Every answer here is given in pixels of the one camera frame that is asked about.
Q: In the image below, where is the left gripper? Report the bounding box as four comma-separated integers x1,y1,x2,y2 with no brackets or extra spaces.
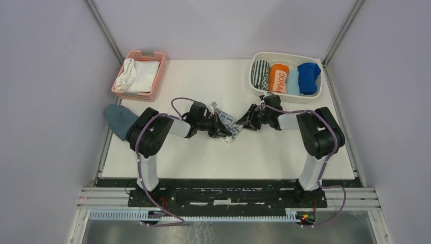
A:
196,112,232,138

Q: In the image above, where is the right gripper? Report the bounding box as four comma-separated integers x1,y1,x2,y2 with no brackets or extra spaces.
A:
236,104,271,131

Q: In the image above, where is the light blue towel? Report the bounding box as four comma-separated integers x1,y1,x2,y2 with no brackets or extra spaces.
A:
287,69,300,96

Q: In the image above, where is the patterned white blue cloth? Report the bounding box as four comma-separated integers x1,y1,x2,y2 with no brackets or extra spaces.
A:
214,108,243,144

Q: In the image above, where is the dark blue towel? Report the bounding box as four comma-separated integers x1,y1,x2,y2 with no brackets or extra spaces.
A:
297,63,321,95

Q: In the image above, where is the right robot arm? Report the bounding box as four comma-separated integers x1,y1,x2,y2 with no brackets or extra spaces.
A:
236,93,345,207

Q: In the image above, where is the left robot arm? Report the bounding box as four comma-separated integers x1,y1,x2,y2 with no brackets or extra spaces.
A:
126,102,232,207

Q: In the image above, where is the orange rolled towel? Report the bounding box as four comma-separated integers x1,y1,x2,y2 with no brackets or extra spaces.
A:
268,64,290,94

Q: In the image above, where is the striped rolled towel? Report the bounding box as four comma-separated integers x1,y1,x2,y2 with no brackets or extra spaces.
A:
251,59,271,90

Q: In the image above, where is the white plastic tub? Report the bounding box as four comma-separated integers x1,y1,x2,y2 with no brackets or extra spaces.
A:
248,51,323,104

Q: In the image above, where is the white folded towel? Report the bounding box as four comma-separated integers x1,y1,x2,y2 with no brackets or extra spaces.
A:
128,61,160,93

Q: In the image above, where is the pink plastic basket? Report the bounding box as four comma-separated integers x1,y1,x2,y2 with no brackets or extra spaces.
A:
111,50,166,102

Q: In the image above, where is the grey-blue towel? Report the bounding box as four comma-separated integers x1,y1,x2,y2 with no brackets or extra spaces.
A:
104,104,138,141

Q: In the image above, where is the white crumpled cloth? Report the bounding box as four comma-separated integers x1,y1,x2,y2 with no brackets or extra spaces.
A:
114,58,136,91

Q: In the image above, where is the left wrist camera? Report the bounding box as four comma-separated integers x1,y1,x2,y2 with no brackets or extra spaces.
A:
207,102,218,114

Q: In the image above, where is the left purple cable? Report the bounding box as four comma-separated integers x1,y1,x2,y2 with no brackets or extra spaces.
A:
134,97,199,227

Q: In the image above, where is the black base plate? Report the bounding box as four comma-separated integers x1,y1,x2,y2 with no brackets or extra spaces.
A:
126,178,328,217

